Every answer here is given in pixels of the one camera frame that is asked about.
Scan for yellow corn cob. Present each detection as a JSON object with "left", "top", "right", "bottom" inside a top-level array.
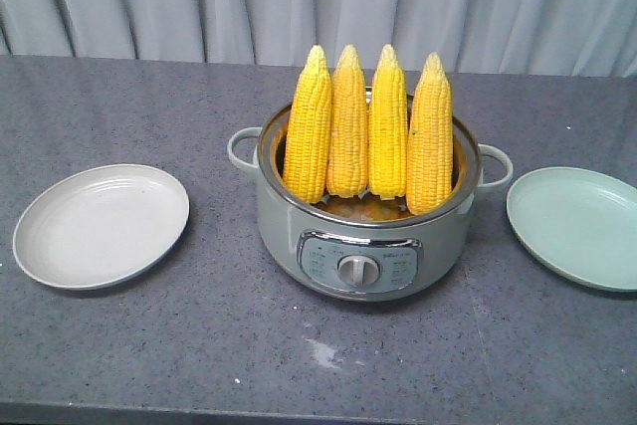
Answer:
[
  {"left": 368, "top": 44, "right": 408, "bottom": 200},
  {"left": 326, "top": 44, "right": 368, "bottom": 198},
  {"left": 283, "top": 45, "right": 332, "bottom": 203},
  {"left": 406, "top": 52, "right": 453, "bottom": 215}
]

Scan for green electric cooking pot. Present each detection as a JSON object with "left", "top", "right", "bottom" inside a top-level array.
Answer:
[{"left": 227, "top": 106, "right": 514, "bottom": 302}]

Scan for white plate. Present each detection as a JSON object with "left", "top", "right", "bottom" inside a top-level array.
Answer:
[{"left": 12, "top": 164, "right": 190, "bottom": 291}]

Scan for grey curtain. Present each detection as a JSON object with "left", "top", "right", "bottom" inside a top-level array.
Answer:
[{"left": 1, "top": 0, "right": 636, "bottom": 77}]

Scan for green plate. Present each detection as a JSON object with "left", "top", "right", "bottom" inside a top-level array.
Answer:
[{"left": 507, "top": 166, "right": 636, "bottom": 293}]

